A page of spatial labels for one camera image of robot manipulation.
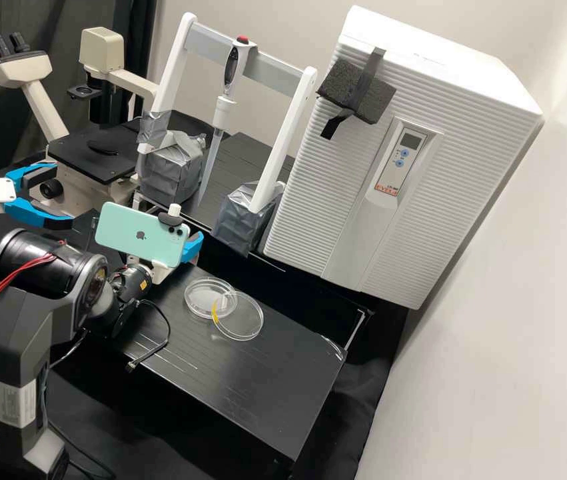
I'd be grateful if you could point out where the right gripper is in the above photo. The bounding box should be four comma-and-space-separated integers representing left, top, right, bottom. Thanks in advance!
152, 231, 206, 285

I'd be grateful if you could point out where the petri dish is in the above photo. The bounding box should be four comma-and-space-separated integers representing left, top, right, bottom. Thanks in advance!
184, 275, 240, 322

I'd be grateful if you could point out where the grey taped block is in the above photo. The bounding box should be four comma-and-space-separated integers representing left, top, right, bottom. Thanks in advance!
135, 110, 208, 202
211, 181, 287, 257

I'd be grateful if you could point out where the cream microscope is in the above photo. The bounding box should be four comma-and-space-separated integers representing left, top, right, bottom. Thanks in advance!
0, 27, 165, 222

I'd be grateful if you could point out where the petri dish lid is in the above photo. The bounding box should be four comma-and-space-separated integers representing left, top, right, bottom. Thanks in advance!
210, 290, 266, 343

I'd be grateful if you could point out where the black platform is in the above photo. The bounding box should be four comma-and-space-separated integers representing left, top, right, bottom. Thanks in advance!
131, 109, 296, 261
191, 249, 375, 362
55, 272, 348, 465

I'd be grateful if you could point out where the incubator door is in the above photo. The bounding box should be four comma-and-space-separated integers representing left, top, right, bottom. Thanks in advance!
262, 33, 545, 311

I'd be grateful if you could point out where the white pipette stand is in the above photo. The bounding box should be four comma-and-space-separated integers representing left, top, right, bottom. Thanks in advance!
135, 12, 320, 211

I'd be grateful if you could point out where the pipette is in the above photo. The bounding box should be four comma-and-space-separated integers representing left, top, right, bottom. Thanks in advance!
197, 35, 259, 209

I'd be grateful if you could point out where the white incubator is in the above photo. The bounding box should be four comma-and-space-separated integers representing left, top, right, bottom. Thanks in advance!
334, 5, 547, 310

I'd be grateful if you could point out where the right wrist camera phone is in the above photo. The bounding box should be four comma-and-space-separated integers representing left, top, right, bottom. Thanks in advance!
94, 201, 192, 274

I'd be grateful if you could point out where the black cable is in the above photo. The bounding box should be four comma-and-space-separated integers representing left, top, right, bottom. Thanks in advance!
124, 298, 172, 374

